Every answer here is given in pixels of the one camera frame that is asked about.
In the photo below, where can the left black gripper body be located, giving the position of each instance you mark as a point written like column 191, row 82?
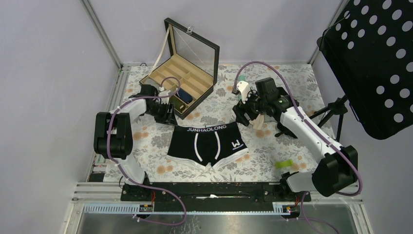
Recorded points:
column 159, row 111

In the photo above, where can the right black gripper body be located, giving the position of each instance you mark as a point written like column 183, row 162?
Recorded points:
column 253, row 107

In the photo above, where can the navy blue white-trimmed underwear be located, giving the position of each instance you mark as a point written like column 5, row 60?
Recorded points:
column 184, row 96

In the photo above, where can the black white-trimmed boxer briefs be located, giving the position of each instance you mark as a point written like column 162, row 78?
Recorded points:
column 216, row 145

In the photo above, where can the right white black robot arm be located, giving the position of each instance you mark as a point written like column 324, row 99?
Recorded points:
column 336, row 167

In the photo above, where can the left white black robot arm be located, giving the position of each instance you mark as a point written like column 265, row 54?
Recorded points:
column 113, row 133

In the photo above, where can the dark rolled item in box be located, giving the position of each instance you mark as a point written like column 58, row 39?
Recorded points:
column 179, row 105

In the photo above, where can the mint green rolled cloth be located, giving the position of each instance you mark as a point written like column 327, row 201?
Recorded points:
column 240, row 77

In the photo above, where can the black cloth pile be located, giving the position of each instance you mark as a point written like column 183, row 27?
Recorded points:
column 284, row 131

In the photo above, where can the black wooden compartment box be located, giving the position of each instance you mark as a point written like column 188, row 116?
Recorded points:
column 193, row 64

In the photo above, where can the green small block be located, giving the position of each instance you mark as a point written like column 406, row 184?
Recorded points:
column 284, row 164

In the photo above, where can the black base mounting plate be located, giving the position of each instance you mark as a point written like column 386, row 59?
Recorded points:
column 213, row 196

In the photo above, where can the black tripod stand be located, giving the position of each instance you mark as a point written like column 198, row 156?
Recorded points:
column 336, row 108

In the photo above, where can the black perforated panel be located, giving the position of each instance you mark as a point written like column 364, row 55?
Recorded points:
column 370, row 51

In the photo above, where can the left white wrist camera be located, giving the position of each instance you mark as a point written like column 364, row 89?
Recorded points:
column 164, row 93

